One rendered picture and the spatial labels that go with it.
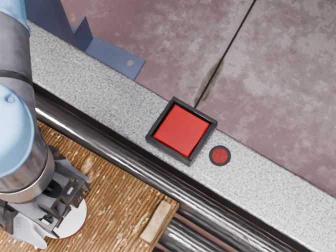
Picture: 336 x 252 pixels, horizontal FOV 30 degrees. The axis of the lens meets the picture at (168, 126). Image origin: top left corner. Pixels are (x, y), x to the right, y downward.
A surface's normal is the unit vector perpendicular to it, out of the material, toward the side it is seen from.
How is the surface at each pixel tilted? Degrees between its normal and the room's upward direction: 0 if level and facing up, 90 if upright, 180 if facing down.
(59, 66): 0
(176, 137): 0
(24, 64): 68
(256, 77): 1
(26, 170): 93
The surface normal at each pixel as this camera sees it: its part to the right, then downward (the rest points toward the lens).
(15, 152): 0.76, 0.59
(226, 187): -0.05, -0.36
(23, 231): -0.48, 0.62
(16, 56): 0.75, -0.33
